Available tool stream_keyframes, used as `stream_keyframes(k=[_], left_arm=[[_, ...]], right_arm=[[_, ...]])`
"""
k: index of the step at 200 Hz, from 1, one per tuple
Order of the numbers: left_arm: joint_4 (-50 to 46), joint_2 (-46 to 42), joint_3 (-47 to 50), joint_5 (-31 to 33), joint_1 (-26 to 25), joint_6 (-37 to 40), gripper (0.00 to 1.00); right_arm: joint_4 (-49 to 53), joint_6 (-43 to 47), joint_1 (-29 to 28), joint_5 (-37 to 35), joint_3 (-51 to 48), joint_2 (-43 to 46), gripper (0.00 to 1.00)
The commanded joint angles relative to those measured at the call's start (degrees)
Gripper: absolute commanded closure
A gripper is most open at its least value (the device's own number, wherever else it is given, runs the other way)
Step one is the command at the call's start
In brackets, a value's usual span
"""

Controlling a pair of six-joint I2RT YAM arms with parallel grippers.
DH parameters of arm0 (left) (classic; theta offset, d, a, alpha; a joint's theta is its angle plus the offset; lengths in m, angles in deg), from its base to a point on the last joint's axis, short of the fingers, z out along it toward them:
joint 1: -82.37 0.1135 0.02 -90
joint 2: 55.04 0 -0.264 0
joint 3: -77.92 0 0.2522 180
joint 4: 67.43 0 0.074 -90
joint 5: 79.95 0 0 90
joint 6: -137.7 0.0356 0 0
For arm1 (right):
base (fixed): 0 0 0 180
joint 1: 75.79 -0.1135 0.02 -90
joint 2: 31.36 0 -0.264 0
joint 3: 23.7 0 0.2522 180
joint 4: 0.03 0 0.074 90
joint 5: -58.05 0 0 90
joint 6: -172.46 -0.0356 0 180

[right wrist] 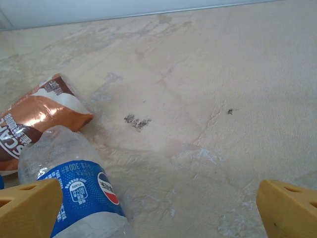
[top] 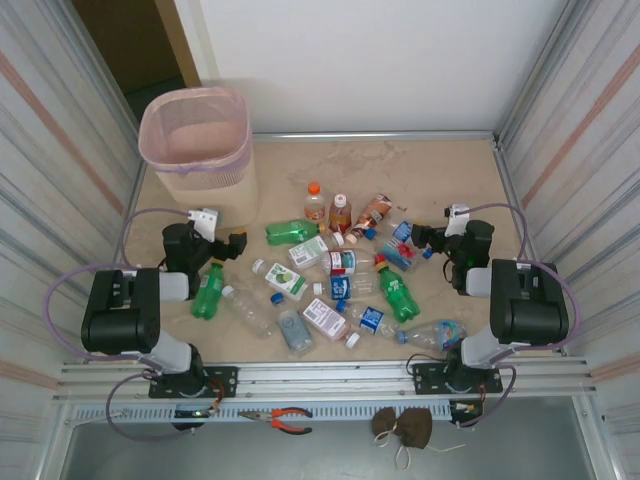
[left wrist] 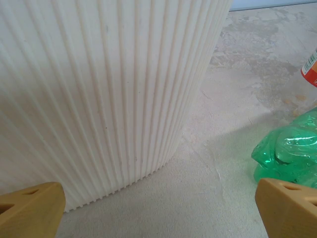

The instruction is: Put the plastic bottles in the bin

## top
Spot red blue label bottle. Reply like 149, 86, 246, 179
377, 235, 434, 274

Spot green bottle yellow cap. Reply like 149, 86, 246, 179
374, 262, 422, 325
264, 218, 327, 247

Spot brown label drink bottle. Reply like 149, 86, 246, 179
344, 193, 394, 245

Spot unlabelled clear bottle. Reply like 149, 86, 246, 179
220, 284, 279, 340

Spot red label clear bottle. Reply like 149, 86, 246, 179
319, 248, 389, 276

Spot orange cap soda bottle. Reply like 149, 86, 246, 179
303, 180, 329, 224

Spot white cap tea bottle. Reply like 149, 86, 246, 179
327, 193, 354, 236

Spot blue label white cap bottle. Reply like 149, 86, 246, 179
312, 272, 381, 301

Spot colourful label clear bottle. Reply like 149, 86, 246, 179
397, 319, 469, 354

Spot grey tinted blue cap bottle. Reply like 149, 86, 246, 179
270, 292, 317, 359

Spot pink label clear bottle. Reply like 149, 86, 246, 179
302, 298, 362, 350

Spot beige mesh waste bin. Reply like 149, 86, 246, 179
138, 87, 260, 231

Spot pink plastic bin liner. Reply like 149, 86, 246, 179
138, 87, 253, 174

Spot lime label clear bottle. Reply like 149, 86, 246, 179
251, 258, 310, 302

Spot small controller board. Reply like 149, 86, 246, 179
448, 399, 485, 430
172, 405, 219, 432

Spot brown cloth pouch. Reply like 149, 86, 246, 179
371, 407, 401, 436
394, 407, 434, 449

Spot grey metal shelf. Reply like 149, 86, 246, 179
62, 422, 596, 480

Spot brown wooden door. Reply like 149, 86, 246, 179
71, 0, 203, 96

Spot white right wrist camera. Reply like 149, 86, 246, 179
443, 203, 472, 238

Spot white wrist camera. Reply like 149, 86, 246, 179
187, 208, 222, 242
443, 203, 472, 238

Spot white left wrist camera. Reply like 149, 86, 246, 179
187, 208, 222, 242

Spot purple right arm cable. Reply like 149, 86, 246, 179
458, 202, 582, 429

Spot long aluminium base rail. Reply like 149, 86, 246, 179
52, 355, 599, 402

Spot orange handled pliers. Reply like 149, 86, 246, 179
238, 407, 314, 435

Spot white slotted cable duct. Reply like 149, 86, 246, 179
64, 402, 454, 424

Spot white pouch string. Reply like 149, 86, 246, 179
373, 430, 467, 472

